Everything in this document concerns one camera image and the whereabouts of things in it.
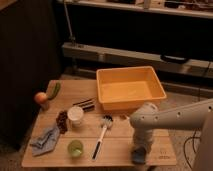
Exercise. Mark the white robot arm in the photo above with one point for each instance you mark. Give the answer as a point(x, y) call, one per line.
point(195, 116)

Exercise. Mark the blue-grey cloth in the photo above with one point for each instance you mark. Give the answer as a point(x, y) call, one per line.
point(46, 142)

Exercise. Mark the orange plastic bin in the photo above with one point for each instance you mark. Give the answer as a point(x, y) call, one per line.
point(128, 87)

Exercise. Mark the white dish brush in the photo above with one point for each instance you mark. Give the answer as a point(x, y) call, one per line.
point(106, 124)

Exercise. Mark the small brown crumbs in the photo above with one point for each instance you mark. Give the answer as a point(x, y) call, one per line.
point(124, 116)

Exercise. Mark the green plastic cup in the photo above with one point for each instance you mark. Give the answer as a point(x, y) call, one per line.
point(75, 148)

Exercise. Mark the green cucumber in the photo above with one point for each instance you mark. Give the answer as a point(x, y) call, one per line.
point(55, 91)

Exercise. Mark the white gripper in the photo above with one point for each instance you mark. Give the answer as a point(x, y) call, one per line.
point(143, 138)

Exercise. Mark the blue sponge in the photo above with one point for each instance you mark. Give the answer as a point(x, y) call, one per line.
point(138, 155)

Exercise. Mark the white paper cup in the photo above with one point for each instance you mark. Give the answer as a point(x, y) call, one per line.
point(75, 115)

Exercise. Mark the brown grape bunch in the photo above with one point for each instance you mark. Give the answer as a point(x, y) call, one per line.
point(61, 122)

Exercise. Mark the orange fruit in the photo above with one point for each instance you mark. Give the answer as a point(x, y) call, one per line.
point(40, 98)

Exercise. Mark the metal shelf rack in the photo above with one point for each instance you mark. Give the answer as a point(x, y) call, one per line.
point(185, 41)

